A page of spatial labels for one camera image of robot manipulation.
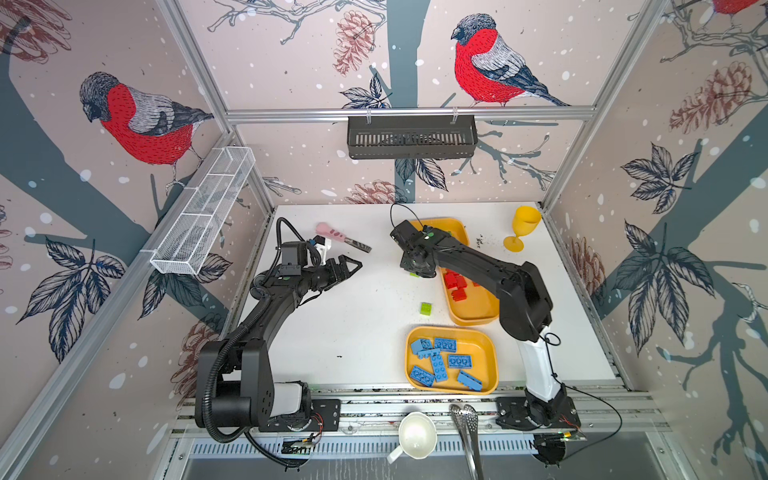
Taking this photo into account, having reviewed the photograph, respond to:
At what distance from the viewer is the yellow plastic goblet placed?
0.98 m

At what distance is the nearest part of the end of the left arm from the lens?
2.48 feet

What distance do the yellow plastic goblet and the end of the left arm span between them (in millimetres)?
594
